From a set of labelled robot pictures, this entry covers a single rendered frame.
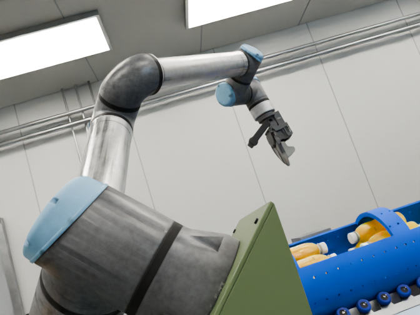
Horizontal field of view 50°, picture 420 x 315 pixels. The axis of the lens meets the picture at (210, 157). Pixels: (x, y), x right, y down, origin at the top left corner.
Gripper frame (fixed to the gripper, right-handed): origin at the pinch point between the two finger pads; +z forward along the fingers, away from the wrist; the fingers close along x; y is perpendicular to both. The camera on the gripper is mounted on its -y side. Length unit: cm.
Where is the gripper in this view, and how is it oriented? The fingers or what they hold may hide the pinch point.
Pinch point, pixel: (285, 163)
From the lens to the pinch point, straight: 171.8
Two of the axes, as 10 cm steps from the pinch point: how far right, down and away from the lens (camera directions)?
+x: -0.6, 2.9, 9.5
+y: 8.9, -4.1, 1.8
